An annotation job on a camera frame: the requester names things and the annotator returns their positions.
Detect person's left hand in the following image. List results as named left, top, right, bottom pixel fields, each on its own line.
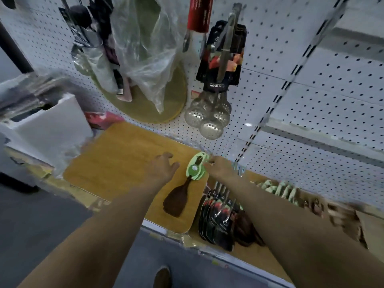
left=147, top=152, right=180, bottom=186

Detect person's right hand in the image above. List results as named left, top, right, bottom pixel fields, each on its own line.
left=203, top=156, right=238, bottom=182

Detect green-card spatulas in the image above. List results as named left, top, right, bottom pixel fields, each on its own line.
left=163, top=152, right=210, bottom=218

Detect bundle of carded steel utensils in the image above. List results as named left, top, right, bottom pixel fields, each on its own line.
left=198, top=181, right=240, bottom=252

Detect row of dark spoons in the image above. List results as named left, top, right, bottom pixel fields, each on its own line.
left=234, top=180, right=300, bottom=248

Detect person's right forearm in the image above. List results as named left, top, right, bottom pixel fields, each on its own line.
left=228, top=174, right=384, bottom=288

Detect person's left forearm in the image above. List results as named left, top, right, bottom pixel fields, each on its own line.
left=18, top=180, right=164, bottom=288

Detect person's shoe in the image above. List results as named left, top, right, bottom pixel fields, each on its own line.
left=153, top=266, right=172, bottom=288

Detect bunch of hanging steel ladles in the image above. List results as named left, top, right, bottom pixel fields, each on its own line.
left=183, top=2, right=247, bottom=140

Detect round wooden board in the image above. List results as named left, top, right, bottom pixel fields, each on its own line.
left=90, top=61, right=189, bottom=124

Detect red packet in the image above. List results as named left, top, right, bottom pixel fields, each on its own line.
left=84, top=110, right=125, bottom=131

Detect pink folded umbrella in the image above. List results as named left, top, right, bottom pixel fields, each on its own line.
left=115, top=78, right=132, bottom=102

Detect silver white folded umbrella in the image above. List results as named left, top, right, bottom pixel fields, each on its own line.
left=84, top=44, right=119, bottom=93

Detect white foam box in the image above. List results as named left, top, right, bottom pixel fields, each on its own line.
left=0, top=92, right=94, bottom=168

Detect clear plastic bag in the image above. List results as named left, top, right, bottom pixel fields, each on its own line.
left=111, top=0, right=186, bottom=114

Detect bundle of packets in plastic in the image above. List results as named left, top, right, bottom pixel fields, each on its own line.
left=0, top=72, right=60, bottom=117

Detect black folded umbrella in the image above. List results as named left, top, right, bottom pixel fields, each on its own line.
left=58, top=0, right=120, bottom=69

